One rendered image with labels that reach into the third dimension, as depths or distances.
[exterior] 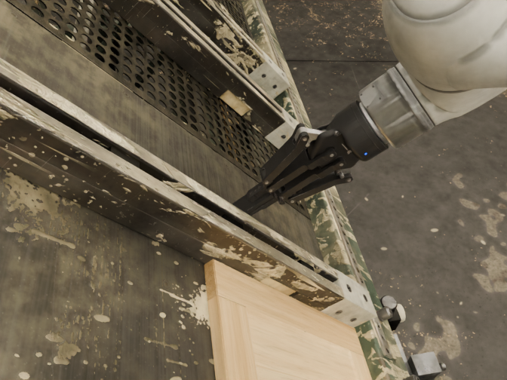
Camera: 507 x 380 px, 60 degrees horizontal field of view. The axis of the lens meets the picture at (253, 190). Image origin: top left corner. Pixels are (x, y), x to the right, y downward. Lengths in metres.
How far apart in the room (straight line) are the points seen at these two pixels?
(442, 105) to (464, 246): 1.80
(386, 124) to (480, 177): 2.14
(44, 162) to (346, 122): 0.35
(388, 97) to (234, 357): 0.36
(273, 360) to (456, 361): 1.42
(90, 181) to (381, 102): 0.34
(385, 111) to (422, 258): 1.69
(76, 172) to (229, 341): 0.27
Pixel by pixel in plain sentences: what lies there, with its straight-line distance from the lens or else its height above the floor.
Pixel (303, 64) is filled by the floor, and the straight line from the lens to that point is 3.26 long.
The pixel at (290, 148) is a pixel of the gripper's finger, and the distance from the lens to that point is 0.57.
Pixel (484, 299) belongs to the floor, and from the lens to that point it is 2.18.
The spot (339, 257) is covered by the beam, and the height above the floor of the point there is 0.90.
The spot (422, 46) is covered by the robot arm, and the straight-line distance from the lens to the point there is 0.38.
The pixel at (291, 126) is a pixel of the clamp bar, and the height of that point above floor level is 1.01.
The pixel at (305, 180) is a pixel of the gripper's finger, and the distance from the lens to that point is 0.61.
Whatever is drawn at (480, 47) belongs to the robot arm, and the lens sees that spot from 0.39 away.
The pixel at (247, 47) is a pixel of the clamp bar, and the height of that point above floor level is 1.07.
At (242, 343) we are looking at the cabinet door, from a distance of 0.58.
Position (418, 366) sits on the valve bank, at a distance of 1.07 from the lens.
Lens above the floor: 1.72
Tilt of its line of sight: 48 degrees down
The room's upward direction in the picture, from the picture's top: straight up
